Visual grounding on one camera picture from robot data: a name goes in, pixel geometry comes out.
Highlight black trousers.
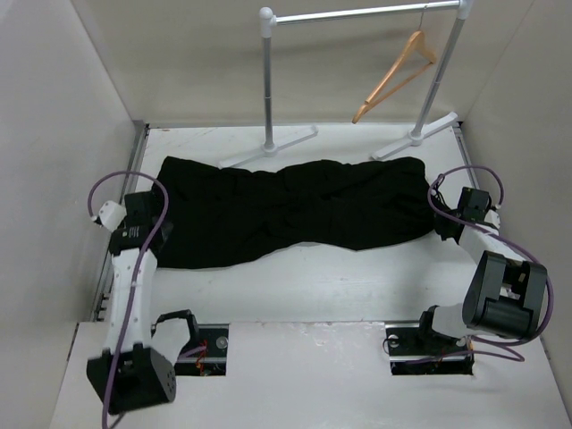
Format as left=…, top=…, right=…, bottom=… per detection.
left=157, top=156, right=433, bottom=270

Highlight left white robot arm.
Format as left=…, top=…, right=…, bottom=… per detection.
left=86, top=191, right=201, bottom=416

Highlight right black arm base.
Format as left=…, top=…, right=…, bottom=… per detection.
left=383, top=325, right=475, bottom=376

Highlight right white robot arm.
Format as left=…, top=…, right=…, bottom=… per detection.
left=414, top=187, right=548, bottom=354

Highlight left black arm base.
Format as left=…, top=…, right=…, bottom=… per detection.
left=174, top=324, right=230, bottom=376

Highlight wooden clothes hanger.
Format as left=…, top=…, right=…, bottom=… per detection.
left=351, top=4, right=437, bottom=124

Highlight white clothes rack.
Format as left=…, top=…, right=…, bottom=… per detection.
left=218, top=0, right=475, bottom=170

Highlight right metal table rail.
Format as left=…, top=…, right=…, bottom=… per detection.
left=452, top=122, right=497, bottom=198

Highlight metal table rail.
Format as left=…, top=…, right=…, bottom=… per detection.
left=452, top=122, right=497, bottom=198
left=88, top=120, right=149, bottom=322

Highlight left metal table rail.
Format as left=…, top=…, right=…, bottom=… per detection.
left=88, top=120, right=149, bottom=322

